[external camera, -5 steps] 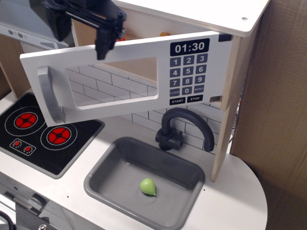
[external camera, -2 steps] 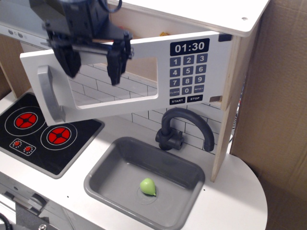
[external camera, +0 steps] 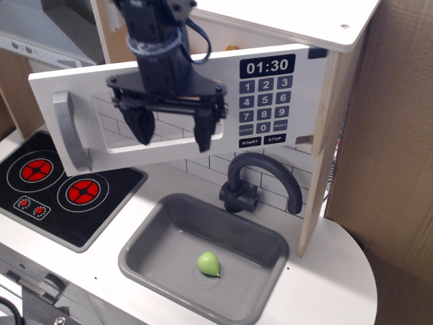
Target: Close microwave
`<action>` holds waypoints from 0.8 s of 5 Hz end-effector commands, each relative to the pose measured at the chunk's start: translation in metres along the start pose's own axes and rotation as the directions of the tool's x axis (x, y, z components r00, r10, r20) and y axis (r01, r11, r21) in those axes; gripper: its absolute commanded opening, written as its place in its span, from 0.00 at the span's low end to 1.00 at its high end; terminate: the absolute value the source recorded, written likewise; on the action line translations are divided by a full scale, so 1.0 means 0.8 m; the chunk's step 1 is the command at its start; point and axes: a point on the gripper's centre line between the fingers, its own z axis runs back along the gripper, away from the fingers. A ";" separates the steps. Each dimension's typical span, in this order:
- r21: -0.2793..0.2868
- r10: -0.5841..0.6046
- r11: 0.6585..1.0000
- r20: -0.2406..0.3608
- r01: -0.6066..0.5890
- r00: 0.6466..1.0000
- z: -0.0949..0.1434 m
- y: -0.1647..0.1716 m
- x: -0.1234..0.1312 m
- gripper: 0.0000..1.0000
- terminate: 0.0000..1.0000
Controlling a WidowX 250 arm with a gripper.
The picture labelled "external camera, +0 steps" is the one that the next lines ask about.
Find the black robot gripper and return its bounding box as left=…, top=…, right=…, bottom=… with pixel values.
left=106, top=50, right=227, bottom=152

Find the white toy microwave door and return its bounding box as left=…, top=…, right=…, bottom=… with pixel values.
left=29, top=45, right=329, bottom=175

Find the wooden microwave cabinet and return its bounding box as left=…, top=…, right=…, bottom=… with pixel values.
left=91, top=0, right=382, bottom=258

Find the yellow toy corn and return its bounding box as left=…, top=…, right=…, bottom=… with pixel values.
left=225, top=45, right=239, bottom=51

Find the dark grey toy faucet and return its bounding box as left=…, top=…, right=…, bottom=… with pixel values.
left=219, top=152, right=303, bottom=215

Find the black toy stovetop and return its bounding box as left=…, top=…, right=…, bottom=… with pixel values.
left=1, top=131, right=147, bottom=253

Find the grey range hood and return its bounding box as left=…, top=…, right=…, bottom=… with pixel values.
left=1, top=1, right=105, bottom=69

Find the green toy pear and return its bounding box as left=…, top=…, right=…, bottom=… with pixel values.
left=197, top=251, right=221, bottom=277

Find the grey toy sink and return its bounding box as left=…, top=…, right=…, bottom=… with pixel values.
left=118, top=194, right=289, bottom=324

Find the grey oven knob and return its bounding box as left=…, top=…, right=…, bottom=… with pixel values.
left=39, top=273, right=67, bottom=299

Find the brown cardboard panel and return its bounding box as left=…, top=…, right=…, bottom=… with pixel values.
left=323, top=0, right=433, bottom=272

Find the grey microwave door handle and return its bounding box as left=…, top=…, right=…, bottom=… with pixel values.
left=53, top=91, right=92, bottom=172

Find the black cable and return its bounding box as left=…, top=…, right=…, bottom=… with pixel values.
left=0, top=297, right=21, bottom=325

